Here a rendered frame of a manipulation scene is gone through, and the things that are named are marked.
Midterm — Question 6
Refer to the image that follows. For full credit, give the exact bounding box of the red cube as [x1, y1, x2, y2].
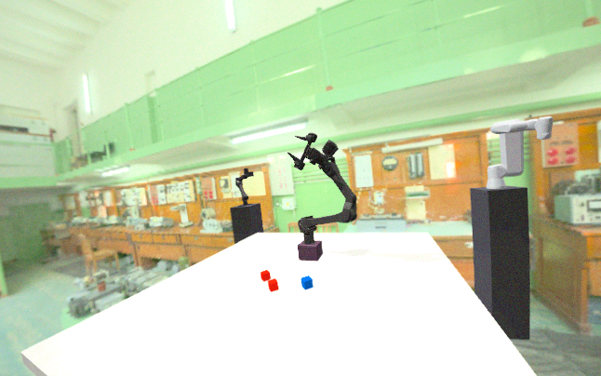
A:
[260, 270, 271, 282]
[267, 279, 278, 291]

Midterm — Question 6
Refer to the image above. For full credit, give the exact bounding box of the blue cube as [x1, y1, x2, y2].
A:
[301, 275, 314, 290]

